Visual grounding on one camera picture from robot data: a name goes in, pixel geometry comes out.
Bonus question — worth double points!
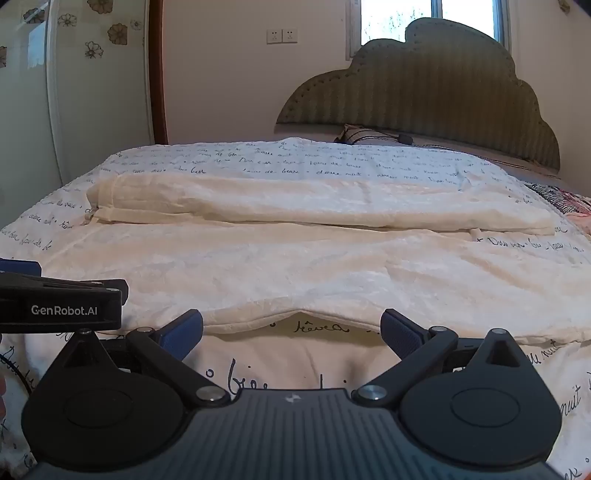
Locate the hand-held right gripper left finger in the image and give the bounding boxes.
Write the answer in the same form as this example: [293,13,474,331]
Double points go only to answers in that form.
[41,309,232,409]

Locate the black cable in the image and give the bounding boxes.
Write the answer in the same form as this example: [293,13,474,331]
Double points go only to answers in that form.
[0,348,35,400]

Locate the brown wooden frame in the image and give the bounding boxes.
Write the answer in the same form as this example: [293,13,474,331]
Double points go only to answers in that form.
[148,0,170,145]

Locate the cream pants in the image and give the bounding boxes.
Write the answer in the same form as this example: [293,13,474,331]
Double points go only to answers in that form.
[39,174,591,344]

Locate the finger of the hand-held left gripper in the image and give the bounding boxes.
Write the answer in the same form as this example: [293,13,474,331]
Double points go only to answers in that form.
[0,258,129,305]

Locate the striped pillow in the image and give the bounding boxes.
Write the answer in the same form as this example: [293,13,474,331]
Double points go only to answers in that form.
[333,124,419,147]

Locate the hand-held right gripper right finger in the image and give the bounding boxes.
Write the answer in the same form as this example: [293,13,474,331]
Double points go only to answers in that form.
[352,308,542,409]

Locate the window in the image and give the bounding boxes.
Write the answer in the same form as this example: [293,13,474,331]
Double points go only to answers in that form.
[346,0,513,61]

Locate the green padded headboard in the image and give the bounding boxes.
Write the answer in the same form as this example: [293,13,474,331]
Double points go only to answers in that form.
[276,17,561,178]

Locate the pink black patterned cloth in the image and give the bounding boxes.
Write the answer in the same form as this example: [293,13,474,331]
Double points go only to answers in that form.
[525,182,591,243]

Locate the white script-print blanket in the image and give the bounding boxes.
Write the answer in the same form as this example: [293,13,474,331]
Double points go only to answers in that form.
[0,137,591,480]

